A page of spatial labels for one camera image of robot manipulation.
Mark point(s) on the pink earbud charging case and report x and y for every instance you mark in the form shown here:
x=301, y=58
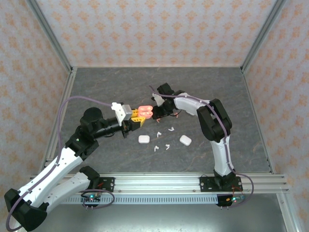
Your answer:
x=144, y=111

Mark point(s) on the white earbud charging case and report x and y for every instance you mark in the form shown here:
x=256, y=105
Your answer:
x=185, y=139
x=144, y=139

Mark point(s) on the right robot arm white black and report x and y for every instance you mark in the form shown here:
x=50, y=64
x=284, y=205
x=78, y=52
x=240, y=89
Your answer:
x=218, y=157

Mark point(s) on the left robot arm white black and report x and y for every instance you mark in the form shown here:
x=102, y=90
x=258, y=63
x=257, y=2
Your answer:
x=65, y=160

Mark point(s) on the circuit board with LEDs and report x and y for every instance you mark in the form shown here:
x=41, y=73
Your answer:
x=231, y=199
x=91, y=198

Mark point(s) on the aluminium table edge rail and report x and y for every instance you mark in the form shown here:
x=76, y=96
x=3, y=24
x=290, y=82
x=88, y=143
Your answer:
x=157, y=67
x=257, y=120
x=69, y=84

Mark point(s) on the wide aluminium mounting rail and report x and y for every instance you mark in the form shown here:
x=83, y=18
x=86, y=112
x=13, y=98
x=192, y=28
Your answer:
x=157, y=183

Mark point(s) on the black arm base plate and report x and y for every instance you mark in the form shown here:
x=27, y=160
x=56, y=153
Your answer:
x=108, y=184
x=206, y=184

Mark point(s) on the aluminium frame post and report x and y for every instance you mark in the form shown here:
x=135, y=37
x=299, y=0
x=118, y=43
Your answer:
x=50, y=33
x=263, y=33

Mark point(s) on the aluminium frame rail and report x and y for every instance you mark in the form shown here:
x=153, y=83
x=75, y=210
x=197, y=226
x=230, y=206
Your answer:
x=288, y=215

